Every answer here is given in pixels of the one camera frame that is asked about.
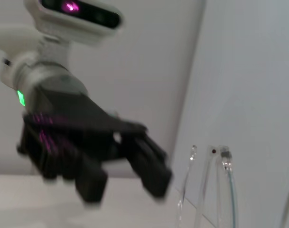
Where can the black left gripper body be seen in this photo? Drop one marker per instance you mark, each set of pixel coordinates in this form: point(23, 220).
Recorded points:
point(73, 111)

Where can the clear white glasses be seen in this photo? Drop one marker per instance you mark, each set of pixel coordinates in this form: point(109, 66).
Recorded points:
point(211, 155)

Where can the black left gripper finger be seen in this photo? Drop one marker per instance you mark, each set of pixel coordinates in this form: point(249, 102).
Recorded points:
point(87, 180)
point(151, 171)

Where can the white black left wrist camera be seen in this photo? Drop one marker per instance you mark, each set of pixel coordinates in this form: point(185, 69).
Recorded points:
point(82, 14)

